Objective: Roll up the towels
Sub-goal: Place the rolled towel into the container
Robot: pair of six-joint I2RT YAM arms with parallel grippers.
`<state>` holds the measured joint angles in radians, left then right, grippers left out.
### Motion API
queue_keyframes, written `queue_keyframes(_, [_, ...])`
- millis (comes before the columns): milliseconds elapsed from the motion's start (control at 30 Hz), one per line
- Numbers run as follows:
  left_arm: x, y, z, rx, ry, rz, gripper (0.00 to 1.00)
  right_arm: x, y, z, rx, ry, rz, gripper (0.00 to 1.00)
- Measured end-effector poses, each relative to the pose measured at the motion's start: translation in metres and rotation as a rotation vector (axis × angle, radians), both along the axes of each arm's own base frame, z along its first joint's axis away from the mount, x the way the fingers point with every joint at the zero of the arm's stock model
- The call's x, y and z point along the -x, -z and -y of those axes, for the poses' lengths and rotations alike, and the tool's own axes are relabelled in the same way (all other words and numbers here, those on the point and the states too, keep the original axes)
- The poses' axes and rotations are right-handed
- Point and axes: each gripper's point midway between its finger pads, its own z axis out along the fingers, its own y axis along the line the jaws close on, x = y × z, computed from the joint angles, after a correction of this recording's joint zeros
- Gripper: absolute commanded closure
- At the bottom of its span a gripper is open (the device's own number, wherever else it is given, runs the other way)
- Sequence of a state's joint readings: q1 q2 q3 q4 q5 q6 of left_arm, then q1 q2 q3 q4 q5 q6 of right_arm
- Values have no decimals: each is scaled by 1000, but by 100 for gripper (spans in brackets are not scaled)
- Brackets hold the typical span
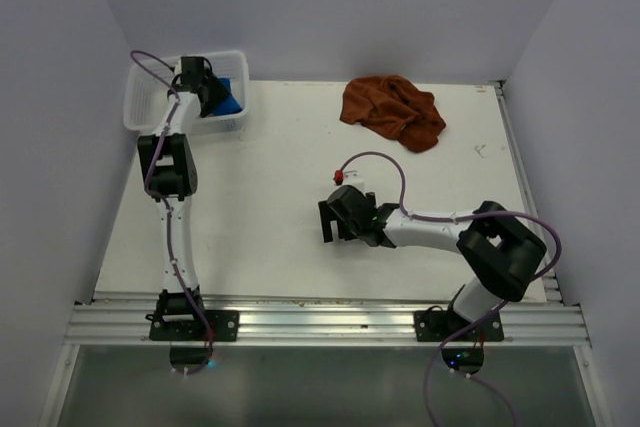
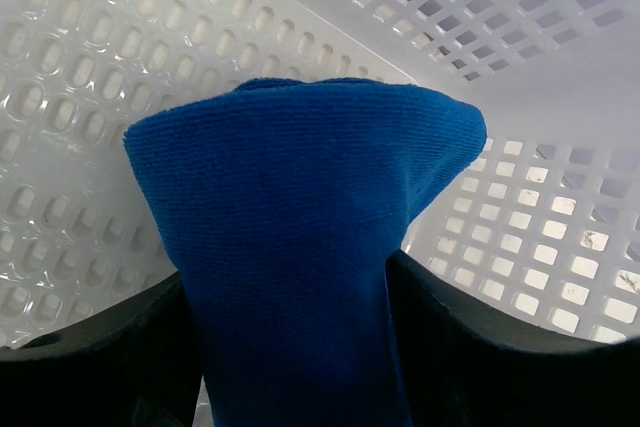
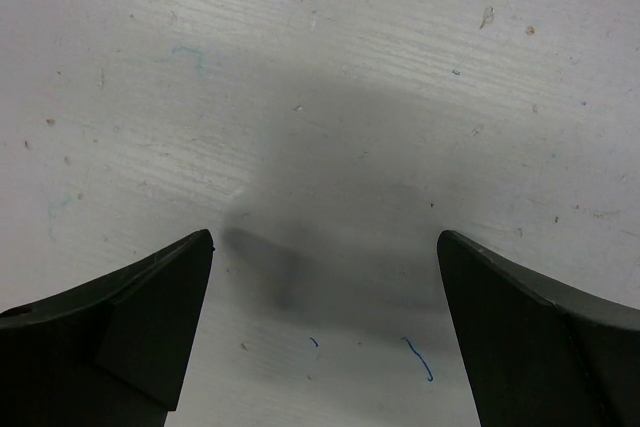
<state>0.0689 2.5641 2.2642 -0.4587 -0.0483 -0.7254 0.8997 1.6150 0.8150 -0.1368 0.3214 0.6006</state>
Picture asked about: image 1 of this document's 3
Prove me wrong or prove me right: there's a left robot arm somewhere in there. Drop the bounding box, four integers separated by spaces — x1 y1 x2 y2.
137 56 230 340

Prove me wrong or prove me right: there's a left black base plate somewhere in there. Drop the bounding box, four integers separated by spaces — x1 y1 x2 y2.
145 310 240 342

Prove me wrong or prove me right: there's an aluminium mounting rail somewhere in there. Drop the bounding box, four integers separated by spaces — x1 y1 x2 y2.
63 295 590 347

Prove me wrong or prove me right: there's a white plastic basket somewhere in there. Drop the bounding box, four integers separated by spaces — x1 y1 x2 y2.
122 50 250 136

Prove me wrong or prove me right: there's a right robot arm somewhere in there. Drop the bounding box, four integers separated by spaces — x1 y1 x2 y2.
318 185 547 340

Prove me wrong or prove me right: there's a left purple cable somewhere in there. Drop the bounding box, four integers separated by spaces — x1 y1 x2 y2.
129 49 215 378

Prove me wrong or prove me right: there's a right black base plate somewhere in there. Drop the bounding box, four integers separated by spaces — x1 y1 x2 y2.
412 306 505 344

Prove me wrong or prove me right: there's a brown towel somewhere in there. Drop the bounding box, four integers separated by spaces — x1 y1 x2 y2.
340 75 446 153

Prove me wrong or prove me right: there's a blue towel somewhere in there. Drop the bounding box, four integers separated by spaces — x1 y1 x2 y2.
211 77 243 117

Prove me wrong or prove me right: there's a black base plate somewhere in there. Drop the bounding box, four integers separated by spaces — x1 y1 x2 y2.
412 306 505 344
145 310 240 342

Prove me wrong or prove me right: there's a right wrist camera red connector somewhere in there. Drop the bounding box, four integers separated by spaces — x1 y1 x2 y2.
333 170 365 191

